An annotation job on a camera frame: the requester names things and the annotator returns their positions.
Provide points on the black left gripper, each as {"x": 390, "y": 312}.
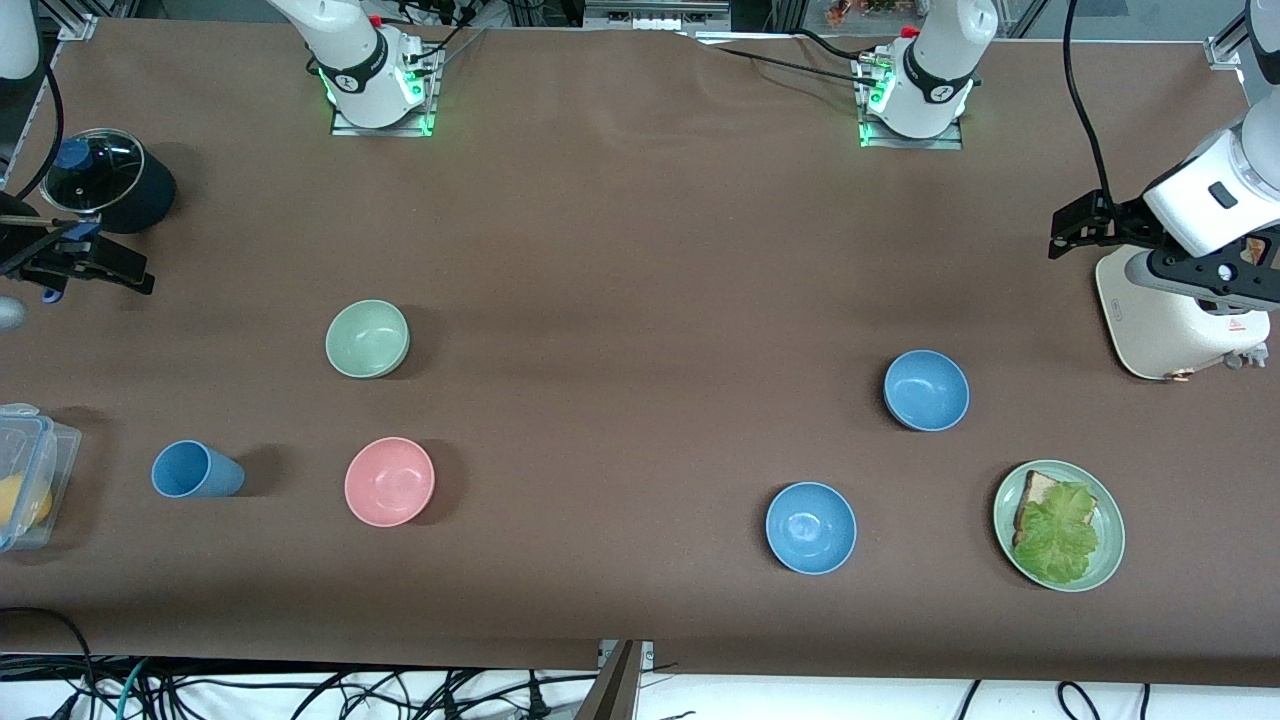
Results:
{"x": 1124, "y": 224}

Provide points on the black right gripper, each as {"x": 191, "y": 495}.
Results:
{"x": 22, "y": 252}

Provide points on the blue bowl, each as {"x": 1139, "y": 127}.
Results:
{"x": 926, "y": 390}
{"x": 810, "y": 527}

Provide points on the green bowl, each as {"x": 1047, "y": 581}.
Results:
{"x": 367, "y": 338}

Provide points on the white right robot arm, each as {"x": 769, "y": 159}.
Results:
{"x": 350, "y": 50}

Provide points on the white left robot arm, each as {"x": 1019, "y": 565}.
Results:
{"x": 940, "y": 60}

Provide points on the pink bowl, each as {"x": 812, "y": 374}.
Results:
{"x": 389, "y": 481}

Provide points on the cream toaster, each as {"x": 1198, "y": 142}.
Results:
{"x": 1170, "y": 340}

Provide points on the clear plastic container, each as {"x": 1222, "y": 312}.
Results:
{"x": 58, "y": 450}

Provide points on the blue cup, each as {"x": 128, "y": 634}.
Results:
{"x": 195, "y": 470}

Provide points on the aluminium corner profile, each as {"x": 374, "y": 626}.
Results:
{"x": 1225, "y": 52}

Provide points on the yellow lemon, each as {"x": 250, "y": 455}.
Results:
{"x": 20, "y": 502}

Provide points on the bread slice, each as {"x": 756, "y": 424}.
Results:
{"x": 1040, "y": 488}

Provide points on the green plate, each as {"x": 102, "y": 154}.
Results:
{"x": 1111, "y": 535}

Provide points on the green lettuce leaf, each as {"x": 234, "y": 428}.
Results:
{"x": 1055, "y": 540}

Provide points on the brown table cover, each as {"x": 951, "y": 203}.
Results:
{"x": 600, "y": 300}

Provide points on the brown beam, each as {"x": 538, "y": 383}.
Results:
{"x": 610, "y": 695}

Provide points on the aluminium frame bar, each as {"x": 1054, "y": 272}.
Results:
{"x": 650, "y": 18}

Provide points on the silver table edge bracket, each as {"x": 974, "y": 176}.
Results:
{"x": 645, "y": 652}

